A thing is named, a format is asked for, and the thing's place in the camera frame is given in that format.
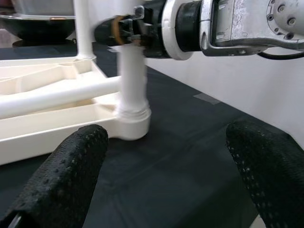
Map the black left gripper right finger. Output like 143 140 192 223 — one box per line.
225 120 304 228

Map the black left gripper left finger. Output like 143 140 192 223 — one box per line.
6 123 109 228

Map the white plastic children table top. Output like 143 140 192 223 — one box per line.
0 56 152 166

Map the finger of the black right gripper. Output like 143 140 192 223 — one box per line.
94 15 124 46

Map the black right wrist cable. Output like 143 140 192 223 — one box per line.
257 50 304 62

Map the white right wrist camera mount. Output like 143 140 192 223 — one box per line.
161 0 194 60

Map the black tablecloth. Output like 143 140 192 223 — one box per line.
0 42 299 228

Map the yellow rubber band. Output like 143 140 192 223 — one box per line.
113 15 126 46

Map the black round bowl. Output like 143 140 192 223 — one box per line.
0 13 77 46

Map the white plastic table leg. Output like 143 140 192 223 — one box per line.
73 0 97 60
115 44 152 124
0 76 121 120

